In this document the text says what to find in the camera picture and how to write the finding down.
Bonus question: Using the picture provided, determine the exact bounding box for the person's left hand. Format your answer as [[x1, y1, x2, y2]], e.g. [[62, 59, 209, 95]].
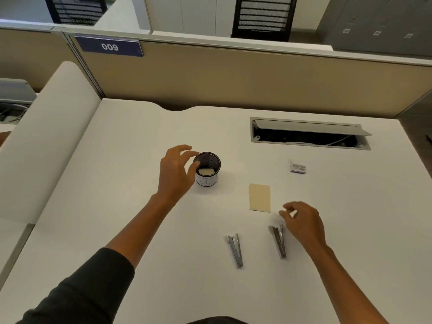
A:
[[157, 144, 202, 204]]

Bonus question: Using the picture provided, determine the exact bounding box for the black round pen holder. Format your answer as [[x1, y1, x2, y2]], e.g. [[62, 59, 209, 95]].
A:
[[193, 152, 222, 189]]

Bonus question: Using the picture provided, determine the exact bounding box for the silver metal stapler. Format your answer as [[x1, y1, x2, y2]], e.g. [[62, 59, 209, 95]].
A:
[[268, 224, 288, 259], [225, 233, 244, 269]]

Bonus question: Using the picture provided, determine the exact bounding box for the beige desk partition panel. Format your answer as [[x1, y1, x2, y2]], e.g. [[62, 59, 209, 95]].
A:
[[62, 30, 432, 119], [0, 26, 102, 99]]

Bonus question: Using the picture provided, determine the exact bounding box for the person's right forearm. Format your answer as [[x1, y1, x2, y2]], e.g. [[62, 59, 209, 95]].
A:
[[302, 243, 390, 324]]

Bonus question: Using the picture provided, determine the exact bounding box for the beige sticky note pad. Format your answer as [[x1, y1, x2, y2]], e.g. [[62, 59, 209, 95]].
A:
[[249, 184, 271, 213]]

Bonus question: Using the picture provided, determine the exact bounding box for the black shirt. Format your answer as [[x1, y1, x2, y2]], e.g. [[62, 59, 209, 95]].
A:
[[15, 247, 251, 324]]

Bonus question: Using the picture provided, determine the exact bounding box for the blue number sign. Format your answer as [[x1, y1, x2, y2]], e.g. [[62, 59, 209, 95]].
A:
[[74, 34, 144, 58]]

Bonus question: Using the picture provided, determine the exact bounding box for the black mesh office chair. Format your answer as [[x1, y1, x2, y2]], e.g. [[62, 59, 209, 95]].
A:
[[231, 0, 298, 43], [43, 0, 109, 26]]

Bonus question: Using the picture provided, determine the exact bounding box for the grey metal locker cabinet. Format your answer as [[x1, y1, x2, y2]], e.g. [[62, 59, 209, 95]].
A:
[[321, 0, 432, 60]]

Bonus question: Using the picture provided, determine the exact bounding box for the person's right hand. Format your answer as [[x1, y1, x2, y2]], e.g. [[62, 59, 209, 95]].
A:
[[278, 201, 330, 250]]

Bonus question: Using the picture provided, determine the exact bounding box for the grey desk cable tray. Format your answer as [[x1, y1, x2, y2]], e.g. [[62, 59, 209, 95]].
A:
[[250, 117, 373, 151]]

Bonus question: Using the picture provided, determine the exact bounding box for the person's left forearm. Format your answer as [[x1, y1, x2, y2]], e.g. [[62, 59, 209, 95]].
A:
[[105, 194, 174, 270]]

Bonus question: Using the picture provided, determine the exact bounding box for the white curved side divider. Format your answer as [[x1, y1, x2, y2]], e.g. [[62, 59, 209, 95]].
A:
[[0, 61, 102, 225]]

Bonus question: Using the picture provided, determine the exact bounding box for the grey cable tray lid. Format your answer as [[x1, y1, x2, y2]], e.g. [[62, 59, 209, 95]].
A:
[[0, 78, 38, 106]]

